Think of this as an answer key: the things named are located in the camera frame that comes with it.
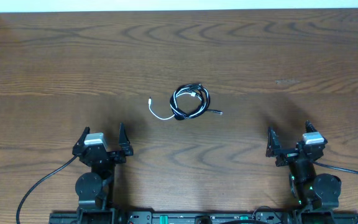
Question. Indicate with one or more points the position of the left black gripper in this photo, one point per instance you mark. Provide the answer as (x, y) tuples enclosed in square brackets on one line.
[(105, 154)]

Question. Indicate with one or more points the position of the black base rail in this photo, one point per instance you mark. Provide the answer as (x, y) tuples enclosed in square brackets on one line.
[(145, 217)]

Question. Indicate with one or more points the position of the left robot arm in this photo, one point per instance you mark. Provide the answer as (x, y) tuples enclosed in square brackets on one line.
[(95, 188)]

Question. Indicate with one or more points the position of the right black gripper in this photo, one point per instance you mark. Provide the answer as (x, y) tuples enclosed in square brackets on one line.
[(274, 148)]

